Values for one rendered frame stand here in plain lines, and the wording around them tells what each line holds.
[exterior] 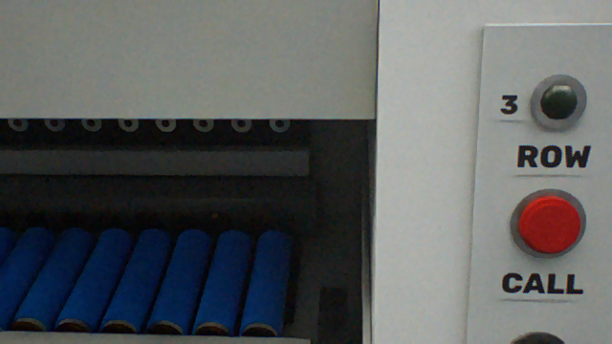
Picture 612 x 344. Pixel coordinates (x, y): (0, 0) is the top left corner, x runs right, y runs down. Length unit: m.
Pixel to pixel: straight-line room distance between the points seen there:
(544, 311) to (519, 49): 0.08
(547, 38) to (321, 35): 0.06
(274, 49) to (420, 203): 0.06
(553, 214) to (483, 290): 0.03
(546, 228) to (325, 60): 0.08
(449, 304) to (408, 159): 0.05
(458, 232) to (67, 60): 0.12
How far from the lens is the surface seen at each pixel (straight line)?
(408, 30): 0.19
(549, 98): 0.19
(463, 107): 0.19
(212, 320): 0.30
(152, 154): 0.38
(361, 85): 0.20
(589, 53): 0.19
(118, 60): 0.21
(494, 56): 0.19
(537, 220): 0.20
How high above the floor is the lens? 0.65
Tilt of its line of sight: 15 degrees down
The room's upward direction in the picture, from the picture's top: 1 degrees counter-clockwise
